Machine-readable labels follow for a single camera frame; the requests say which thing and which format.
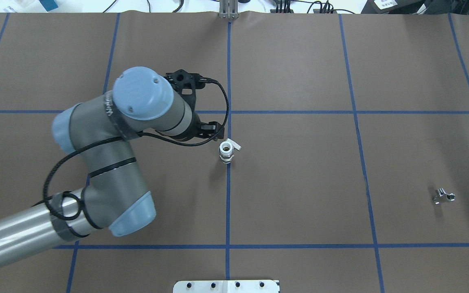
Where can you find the aluminium frame post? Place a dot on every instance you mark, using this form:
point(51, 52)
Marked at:
point(228, 9)

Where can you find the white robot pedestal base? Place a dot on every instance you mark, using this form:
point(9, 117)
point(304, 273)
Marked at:
point(227, 286)

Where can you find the white PPR valve with handle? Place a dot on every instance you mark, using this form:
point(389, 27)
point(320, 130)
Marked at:
point(227, 150)

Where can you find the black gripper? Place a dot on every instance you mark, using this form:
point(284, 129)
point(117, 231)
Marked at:
point(195, 122)

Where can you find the brown table mat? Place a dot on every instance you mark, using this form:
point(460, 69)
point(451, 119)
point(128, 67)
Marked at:
point(348, 125)

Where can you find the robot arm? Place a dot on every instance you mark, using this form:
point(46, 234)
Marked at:
point(99, 184)

